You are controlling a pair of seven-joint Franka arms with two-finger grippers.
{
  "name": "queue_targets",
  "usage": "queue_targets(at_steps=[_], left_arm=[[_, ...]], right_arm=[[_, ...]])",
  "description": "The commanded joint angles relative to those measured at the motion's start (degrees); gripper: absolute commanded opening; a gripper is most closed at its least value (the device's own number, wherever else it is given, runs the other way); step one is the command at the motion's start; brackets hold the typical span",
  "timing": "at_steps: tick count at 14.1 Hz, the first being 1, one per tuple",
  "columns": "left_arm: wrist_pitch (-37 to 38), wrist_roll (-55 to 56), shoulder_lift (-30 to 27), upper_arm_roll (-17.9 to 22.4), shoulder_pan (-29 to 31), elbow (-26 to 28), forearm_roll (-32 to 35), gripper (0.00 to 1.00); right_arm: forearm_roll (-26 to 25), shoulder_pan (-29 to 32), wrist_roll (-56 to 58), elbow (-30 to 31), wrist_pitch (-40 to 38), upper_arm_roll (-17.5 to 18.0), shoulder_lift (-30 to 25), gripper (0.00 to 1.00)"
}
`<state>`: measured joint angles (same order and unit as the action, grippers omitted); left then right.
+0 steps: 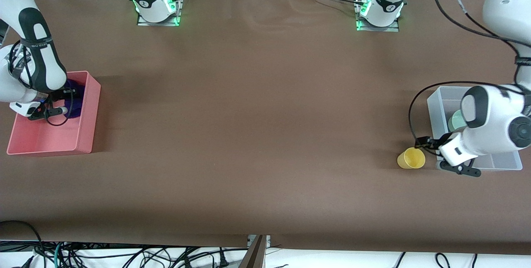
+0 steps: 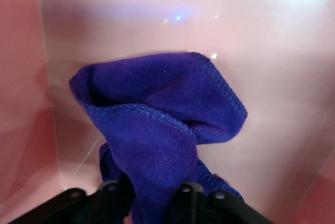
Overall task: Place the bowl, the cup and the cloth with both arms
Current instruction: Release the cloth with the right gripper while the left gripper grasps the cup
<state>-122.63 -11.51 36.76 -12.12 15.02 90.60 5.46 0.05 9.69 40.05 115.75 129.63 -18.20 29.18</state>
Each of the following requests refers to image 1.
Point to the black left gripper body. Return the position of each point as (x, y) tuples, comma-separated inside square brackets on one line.
[(434, 141)]

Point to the purple cloth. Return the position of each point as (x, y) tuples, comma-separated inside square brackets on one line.
[(78, 93)]

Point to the pale green bowl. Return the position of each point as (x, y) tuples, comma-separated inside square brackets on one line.
[(456, 122)]

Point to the yellow plastic cup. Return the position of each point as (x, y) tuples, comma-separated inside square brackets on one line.
[(411, 160)]

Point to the clear plastic bin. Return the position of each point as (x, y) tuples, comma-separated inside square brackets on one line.
[(442, 106)]

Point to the pink plastic bin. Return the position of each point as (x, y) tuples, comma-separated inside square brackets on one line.
[(54, 139)]

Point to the metal table leg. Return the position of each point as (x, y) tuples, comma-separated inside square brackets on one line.
[(255, 255)]

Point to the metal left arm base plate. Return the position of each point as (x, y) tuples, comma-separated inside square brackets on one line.
[(396, 27)]

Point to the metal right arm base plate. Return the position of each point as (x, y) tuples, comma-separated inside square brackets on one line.
[(179, 10)]

